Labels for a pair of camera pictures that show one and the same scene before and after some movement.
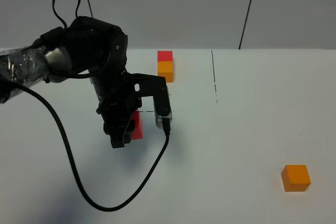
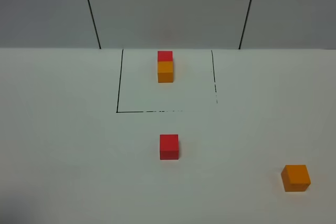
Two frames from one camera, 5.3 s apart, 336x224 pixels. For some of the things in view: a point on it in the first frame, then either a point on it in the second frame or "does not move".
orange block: [295, 178] does not move
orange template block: [165, 68] does not move
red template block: [165, 55] does not move
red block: [137, 134] -> [169, 147]
